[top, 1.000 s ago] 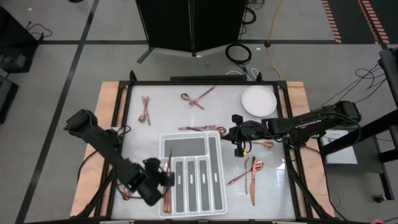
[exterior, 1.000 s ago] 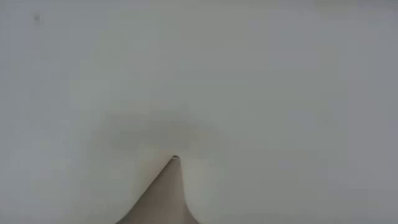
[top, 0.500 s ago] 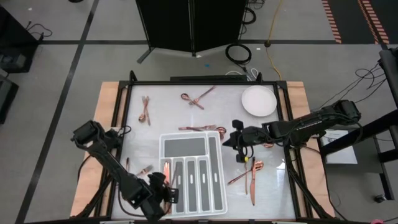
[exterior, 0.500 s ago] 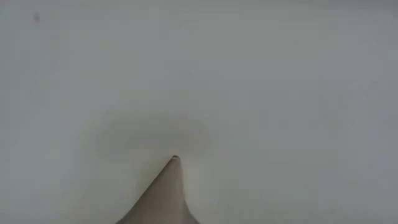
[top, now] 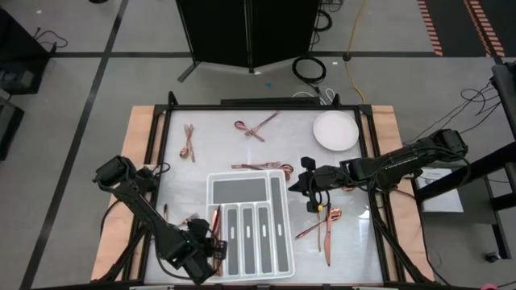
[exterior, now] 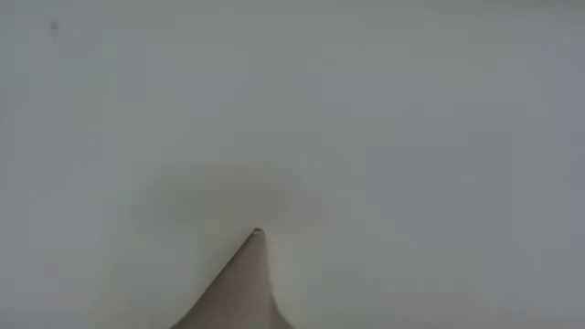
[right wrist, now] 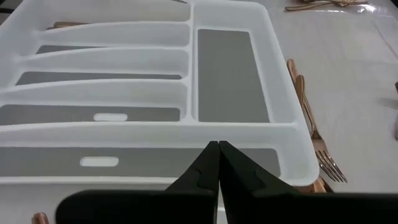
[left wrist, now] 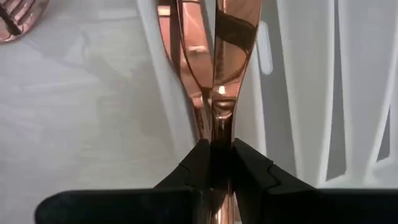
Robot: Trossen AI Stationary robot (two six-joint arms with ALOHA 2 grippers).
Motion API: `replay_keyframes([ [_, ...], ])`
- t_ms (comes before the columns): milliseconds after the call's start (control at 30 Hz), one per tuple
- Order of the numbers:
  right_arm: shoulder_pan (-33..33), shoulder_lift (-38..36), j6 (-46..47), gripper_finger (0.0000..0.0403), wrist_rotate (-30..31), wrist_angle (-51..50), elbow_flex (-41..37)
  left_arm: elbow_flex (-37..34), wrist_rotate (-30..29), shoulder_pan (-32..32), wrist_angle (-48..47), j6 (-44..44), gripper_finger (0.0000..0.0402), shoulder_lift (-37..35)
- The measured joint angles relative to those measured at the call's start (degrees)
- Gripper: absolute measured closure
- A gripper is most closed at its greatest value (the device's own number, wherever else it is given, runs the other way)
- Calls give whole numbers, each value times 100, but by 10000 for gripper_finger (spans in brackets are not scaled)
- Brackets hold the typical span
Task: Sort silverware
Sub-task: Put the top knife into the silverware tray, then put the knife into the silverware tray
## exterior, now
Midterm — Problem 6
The white cutlery organizer tray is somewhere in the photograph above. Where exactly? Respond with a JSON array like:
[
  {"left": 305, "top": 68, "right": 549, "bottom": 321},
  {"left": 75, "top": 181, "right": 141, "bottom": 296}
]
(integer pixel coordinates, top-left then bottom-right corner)
[{"left": 0, "top": 0, "right": 585, "bottom": 329}]

